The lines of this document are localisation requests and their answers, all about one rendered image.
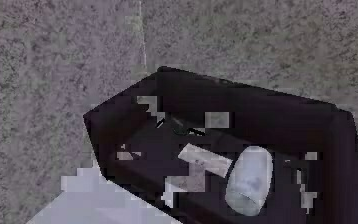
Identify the grey folded newspaper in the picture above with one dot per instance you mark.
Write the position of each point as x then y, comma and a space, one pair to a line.
205, 159

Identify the dark purple sofa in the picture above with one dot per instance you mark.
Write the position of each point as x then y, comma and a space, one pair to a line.
260, 110

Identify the white round cushion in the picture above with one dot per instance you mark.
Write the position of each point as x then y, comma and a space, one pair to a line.
250, 181

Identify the pale lilac table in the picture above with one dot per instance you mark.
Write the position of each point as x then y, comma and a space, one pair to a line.
93, 203

